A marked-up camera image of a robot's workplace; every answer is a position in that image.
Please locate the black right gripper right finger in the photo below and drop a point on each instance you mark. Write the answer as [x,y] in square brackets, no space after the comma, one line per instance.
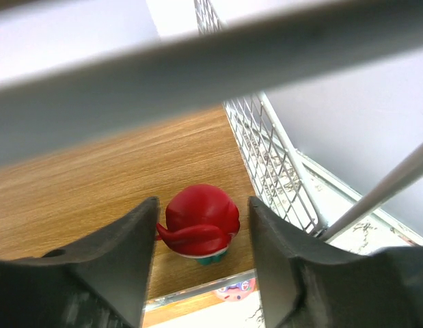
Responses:
[305,282]

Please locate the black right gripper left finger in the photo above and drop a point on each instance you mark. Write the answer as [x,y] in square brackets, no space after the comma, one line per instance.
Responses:
[100,280]

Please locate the purple bunny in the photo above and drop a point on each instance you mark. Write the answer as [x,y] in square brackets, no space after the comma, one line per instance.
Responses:
[236,292]

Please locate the red haired mermaid figure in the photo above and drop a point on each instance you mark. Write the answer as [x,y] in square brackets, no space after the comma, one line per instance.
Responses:
[201,222]

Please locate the white wire wooden shelf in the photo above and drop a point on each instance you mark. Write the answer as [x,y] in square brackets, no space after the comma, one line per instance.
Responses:
[197,72]

